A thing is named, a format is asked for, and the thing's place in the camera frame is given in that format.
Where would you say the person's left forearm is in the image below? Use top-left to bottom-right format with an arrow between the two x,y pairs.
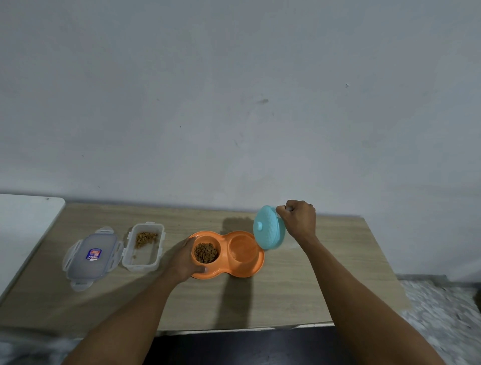
62,270 -> 183,365

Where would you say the person's right hand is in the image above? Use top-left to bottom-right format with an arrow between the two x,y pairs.
276,200 -> 317,241

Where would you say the person's left hand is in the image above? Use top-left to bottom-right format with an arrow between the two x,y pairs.
165,237 -> 207,284

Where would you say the clear container lid with clips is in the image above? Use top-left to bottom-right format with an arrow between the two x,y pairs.
62,226 -> 124,292

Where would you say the white side table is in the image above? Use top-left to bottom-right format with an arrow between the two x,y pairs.
0,194 -> 66,298

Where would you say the brown kibble heap in bowl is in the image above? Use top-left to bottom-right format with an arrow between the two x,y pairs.
194,242 -> 220,264

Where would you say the clear plastic food container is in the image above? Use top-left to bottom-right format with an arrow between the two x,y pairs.
121,222 -> 166,273

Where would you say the orange double pet bowl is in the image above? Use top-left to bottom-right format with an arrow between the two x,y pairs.
187,230 -> 265,280

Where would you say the person's right forearm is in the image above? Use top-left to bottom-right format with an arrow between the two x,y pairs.
295,233 -> 446,365

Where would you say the brown kibble in clear container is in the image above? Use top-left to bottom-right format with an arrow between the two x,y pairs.
134,232 -> 159,249

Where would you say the light blue plastic jug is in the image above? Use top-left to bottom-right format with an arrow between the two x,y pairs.
253,205 -> 286,251

